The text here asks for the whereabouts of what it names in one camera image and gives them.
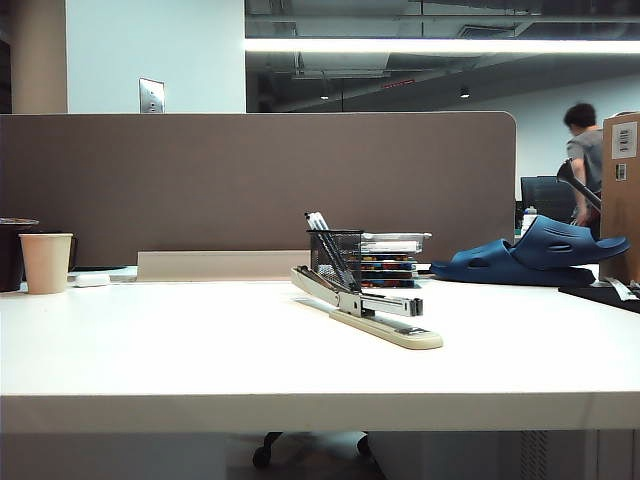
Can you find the beige long-reach stapler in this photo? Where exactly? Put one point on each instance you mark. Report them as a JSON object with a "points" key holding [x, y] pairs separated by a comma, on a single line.
{"points": [[350, 302]]}

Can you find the white-capped pen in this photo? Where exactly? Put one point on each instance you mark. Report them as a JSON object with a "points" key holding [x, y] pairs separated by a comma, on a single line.
{"points": [[310, 220], [322, 221]]}

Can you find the black mesh pen holder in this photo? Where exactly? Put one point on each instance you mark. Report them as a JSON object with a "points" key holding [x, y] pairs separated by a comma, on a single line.
{"points": [[345, 255]]}

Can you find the clear box with colourful contents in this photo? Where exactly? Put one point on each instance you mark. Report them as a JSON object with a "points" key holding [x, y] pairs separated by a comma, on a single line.
{"points": [[390, 259], [390, 271], [390, 283]]}

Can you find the stacked marker boxes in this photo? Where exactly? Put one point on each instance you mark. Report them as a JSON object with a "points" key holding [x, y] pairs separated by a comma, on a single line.
{"points": [[395, 245]]}

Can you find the brown desk divider panel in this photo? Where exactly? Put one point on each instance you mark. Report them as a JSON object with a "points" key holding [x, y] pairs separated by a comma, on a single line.
{"points": [[200, 190]]}

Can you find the blue foam slipper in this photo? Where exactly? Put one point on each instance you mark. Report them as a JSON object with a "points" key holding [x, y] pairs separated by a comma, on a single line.
{"points": [[550, 245], [480, 265]]}

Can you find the red ceiling sign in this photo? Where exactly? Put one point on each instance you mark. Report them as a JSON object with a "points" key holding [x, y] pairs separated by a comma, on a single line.
{"points": [[398, 84]]}

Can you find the white bottle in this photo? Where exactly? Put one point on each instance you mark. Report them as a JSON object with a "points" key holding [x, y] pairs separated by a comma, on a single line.
{"points": [[529, 220]]}

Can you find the black mesh office chair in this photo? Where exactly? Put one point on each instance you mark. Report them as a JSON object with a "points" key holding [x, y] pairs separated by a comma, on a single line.
{"points": [[545, 197]]}

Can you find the beige paper cup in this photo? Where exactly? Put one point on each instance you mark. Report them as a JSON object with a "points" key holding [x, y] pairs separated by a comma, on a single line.
{"points": [[45, 265]]}

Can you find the person in grey shirt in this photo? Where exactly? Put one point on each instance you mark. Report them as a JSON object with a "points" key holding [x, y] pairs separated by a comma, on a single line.
{"points": [[590, 150]]}

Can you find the black desk mat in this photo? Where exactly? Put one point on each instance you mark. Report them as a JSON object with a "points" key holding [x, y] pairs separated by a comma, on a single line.
{"points": [[600, 295]]}

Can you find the brown cardboard box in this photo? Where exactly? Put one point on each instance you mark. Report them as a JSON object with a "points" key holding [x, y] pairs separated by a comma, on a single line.
{"points": [[622, 225]]}

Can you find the silver packet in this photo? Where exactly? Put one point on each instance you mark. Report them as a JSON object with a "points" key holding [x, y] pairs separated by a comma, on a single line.
{"points": [[622, 289]]}

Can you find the dark plastic cup with lid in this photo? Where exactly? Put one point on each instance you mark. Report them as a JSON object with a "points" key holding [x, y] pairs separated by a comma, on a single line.
{"points": [[10, 260]]}

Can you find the metal wall switch plate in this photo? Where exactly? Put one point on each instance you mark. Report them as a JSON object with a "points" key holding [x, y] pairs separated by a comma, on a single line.
{"points": [[151, 95]]}

